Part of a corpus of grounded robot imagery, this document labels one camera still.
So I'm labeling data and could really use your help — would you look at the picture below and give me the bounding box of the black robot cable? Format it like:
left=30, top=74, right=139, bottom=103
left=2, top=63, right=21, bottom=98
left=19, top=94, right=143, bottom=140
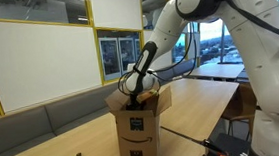
left=110, top=0, right=279, bottom=98

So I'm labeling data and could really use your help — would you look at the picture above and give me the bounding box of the background wooden table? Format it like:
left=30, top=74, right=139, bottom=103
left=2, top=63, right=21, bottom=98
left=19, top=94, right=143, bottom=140
left=187, top=61, right=247, bottom=85

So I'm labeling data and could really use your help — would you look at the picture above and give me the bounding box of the wooden chair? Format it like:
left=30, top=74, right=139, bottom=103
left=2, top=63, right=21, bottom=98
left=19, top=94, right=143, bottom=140
left=218, top=82, right=261, bottom=143

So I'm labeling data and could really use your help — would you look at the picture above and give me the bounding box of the black flat case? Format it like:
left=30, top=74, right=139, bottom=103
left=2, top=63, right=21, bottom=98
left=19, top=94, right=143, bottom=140
left=213, top=130, right=264, bottom=156

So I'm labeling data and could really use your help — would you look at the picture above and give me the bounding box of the yellow framed poster window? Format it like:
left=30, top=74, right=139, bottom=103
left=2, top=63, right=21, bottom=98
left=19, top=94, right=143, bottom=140
left=93, top=22, right=149, bottom=86

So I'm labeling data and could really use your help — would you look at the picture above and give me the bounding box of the small narrow blue window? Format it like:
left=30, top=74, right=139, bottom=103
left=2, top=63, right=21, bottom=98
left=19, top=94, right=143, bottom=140
left=170, top=33, right=189, bottom=63

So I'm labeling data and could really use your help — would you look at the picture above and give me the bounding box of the yellow framed tall corner window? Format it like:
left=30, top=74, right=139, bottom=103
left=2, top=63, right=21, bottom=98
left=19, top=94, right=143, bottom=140
left=140, top=0, right=174, bottom=35

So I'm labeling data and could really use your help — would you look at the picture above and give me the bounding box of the large exterior window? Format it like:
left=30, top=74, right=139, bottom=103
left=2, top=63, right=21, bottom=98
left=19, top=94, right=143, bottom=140
left=193, top=0, right=279, bottom=67

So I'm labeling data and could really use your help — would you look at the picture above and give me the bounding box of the long grey bench sofa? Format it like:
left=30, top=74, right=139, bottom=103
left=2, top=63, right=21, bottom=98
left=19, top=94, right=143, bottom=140
left=0, top=59, right=203, bottom=156

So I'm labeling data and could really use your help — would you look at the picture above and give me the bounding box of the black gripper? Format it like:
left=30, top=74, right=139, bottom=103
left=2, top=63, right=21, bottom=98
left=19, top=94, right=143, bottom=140
left=125, top=93, right=147, bottom=112

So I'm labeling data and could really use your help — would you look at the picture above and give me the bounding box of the brown cardboard shipping box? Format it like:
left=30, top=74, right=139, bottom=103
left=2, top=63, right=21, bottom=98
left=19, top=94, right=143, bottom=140
left=103, top=83, right=178, bottom=156

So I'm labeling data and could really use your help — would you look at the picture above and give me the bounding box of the yellow framed wide transom window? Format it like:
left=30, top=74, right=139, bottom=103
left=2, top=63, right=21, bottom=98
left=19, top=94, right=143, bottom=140
left=0, top=0, right=93, bottom=34

